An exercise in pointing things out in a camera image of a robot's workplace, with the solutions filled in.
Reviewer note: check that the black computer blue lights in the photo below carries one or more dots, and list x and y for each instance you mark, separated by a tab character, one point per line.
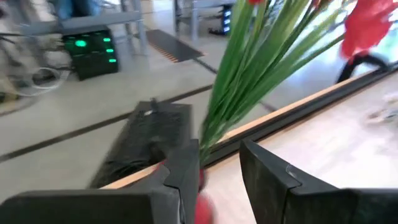
226	21

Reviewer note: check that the black floor box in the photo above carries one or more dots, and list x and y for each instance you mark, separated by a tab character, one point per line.
146	137

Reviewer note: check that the red artificial flower bunch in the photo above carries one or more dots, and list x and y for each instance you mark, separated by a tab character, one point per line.
245	68

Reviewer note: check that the black mat orange stripes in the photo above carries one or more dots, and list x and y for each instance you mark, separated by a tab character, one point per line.
174	46

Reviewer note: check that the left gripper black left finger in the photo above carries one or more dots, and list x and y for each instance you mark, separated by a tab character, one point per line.
93	208

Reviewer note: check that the grey metal table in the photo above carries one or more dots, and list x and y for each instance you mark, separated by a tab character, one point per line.
194	18
102	20

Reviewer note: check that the red glass vase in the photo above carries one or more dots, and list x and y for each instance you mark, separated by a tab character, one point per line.
203	211

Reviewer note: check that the black computer green lights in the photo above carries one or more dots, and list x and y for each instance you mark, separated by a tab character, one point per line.
93	53

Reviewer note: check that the black chair base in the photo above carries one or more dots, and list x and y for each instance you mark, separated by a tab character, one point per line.
357	60

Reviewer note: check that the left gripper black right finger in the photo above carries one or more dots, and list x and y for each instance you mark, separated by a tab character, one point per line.
280	199

